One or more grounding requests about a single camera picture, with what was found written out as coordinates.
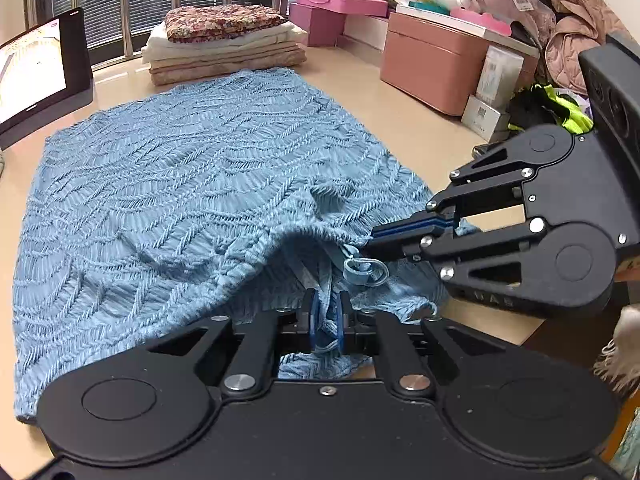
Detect blue knitted garment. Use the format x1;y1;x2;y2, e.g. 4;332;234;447
12;68;448;422

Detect neon yellow black clothing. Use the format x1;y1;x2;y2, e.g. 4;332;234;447
506;84;593;134

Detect white lower carton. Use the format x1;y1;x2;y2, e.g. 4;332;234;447
461;96;509;143

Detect white small carton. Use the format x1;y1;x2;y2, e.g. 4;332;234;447
475;46;525;110

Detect pink storage box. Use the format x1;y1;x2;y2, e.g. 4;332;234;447
380;12;489;117

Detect pink quilted jacket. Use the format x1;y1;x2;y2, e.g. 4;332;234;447
544;0;631;96

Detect magenta small box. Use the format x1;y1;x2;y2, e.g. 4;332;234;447
288;3;345;47

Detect stack of folded beige blankets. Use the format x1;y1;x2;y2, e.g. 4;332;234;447
142;22;307;87

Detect pink flat box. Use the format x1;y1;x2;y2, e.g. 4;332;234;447
297;0;388;18

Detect floral folded cloth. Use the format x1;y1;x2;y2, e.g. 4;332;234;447
164;3;286;44

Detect black tablet with stand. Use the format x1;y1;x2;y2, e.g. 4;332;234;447
0;8;94;150

